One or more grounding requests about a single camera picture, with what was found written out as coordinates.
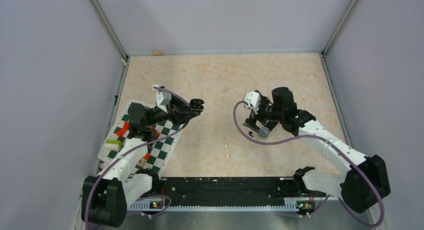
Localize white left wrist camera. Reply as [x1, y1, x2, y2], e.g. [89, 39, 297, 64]
[152, 85, 172, 113]

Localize green white chessboard mat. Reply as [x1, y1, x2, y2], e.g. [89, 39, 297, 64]
[97, 100, 182, 177]

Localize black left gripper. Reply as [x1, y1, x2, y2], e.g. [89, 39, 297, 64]
[145, 93, 200, 127]

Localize wooden block in corner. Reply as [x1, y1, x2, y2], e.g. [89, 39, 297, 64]
[152, 51, 163, 56]

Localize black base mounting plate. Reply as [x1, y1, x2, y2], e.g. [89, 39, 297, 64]
[143, 177, 325, 207]

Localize tan wooden cube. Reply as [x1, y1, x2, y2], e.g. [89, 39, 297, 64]
[138, 158, 147, 167]

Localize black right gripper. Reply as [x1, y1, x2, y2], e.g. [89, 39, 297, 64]
[243, 97, 284, 132]

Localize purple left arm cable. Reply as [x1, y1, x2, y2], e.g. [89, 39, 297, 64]
[84, 86, 191, 230]

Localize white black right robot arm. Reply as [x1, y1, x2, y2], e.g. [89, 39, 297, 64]
[244, 87, 391, 213]

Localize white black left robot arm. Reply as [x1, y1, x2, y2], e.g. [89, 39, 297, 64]
[81, 96, 204, 229]

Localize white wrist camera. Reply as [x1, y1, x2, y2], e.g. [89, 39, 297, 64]
[244, 91, 261, 112]
[152, 85, 172, 113]

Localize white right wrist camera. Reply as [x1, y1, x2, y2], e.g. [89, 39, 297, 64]
[244, 91, 261, 112]

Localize green wooden block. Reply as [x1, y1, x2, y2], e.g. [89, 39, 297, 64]
[105, 139, 123, 146]

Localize aluminium front rail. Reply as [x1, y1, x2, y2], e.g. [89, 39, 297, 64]
[71, 177, 393, 230]

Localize red arch block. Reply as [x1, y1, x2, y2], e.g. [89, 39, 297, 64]
[115, 121, 130, 137]

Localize black earbud charging case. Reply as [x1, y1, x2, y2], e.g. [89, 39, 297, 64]
[189, 99, 205, 112]

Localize red block at edge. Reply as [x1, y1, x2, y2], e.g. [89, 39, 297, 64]
[143, 153, 151, 161]

